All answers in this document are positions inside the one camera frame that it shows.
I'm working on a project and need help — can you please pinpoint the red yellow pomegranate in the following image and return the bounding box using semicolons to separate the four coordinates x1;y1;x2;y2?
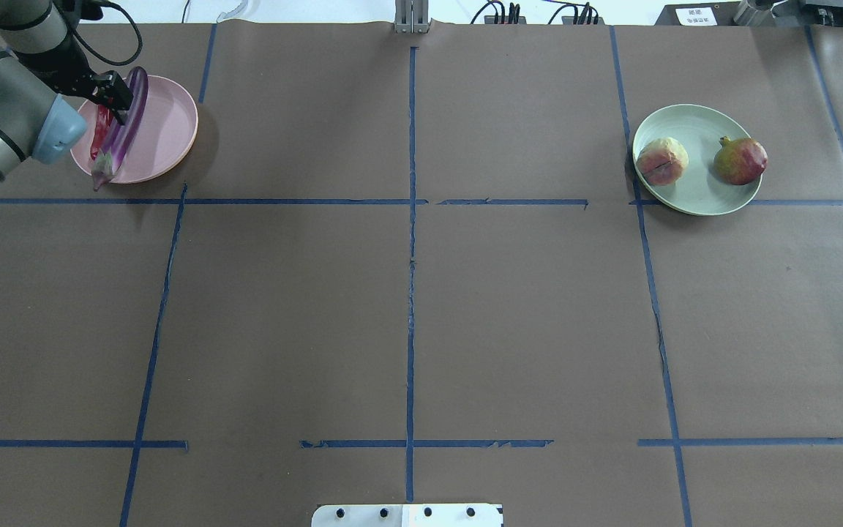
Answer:
713;136;768;186

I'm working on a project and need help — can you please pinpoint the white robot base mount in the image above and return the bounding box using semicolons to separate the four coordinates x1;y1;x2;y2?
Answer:
311;503;505;526

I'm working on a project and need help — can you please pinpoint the aluminium frame post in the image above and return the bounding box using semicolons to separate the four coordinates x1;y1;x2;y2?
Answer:
394;0;431;34

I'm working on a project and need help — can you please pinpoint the red chili pepper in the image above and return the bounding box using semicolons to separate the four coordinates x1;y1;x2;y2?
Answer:
89;105;114;162

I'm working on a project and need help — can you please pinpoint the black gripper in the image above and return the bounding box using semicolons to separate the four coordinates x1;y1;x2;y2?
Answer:
19;26;133;124

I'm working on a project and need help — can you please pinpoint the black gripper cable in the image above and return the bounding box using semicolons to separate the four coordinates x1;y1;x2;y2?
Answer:
63;0;143;67

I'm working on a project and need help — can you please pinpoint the purple eggplant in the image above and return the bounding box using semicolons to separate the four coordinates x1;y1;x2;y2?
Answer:
91;66;149;193

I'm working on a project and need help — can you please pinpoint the pink plate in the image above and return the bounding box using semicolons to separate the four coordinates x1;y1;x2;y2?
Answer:
111;75;198;184

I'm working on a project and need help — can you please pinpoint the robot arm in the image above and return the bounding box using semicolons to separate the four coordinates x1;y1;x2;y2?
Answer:
0;1;133;184

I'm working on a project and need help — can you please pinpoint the green plate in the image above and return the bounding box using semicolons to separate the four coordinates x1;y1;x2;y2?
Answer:
632;104;763;216

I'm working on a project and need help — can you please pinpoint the green pink peach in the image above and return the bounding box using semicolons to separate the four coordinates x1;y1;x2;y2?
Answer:
635;137;690;186

